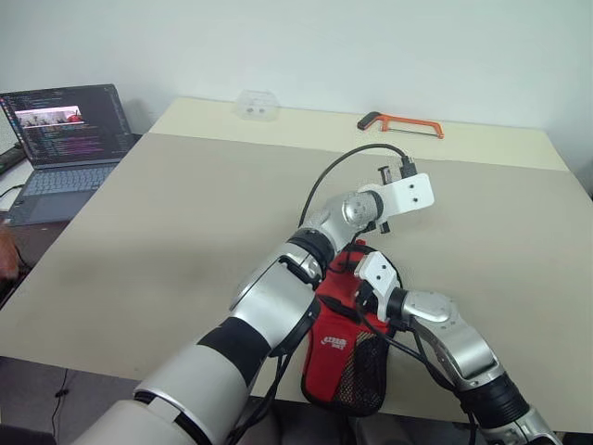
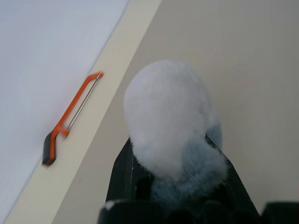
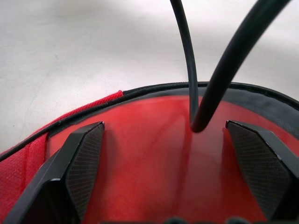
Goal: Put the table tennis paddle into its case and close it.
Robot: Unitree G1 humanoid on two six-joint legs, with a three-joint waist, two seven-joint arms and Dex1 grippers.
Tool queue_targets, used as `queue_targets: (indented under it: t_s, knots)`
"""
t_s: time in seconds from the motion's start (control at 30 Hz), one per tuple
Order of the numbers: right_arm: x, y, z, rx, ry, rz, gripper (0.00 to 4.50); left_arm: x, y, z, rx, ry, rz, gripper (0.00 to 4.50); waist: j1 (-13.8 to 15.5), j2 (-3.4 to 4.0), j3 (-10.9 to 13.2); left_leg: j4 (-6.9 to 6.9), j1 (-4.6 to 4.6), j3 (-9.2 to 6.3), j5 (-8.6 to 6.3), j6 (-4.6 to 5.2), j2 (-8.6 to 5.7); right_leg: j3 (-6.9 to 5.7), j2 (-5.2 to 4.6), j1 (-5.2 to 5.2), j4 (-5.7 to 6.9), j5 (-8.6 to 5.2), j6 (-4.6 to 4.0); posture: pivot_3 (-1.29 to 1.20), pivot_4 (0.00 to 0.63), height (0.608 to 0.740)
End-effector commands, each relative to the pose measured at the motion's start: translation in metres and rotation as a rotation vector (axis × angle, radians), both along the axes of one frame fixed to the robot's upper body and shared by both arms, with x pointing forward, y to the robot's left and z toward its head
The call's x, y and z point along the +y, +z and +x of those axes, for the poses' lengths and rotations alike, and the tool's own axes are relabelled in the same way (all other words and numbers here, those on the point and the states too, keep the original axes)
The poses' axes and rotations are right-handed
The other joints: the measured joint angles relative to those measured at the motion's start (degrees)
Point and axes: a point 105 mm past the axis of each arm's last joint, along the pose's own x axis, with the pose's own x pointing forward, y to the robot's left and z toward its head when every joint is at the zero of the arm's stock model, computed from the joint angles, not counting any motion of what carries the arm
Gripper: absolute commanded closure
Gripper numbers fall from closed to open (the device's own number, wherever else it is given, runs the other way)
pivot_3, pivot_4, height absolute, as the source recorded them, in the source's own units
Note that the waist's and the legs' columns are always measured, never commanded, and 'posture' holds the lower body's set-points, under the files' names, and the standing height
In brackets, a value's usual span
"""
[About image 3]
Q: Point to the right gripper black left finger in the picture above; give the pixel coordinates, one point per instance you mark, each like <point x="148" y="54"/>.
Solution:
<point x="56" y="168"/>

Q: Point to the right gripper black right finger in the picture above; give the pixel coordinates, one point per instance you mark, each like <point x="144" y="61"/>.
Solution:
<point x="264" y="163"/>

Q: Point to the black mesh paddle bag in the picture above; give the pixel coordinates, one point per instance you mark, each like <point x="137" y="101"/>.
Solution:
<point x="18" y="168"/>

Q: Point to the red ping pong paddle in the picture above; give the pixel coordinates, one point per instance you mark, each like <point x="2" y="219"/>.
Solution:
<point x="151" y="163"/>

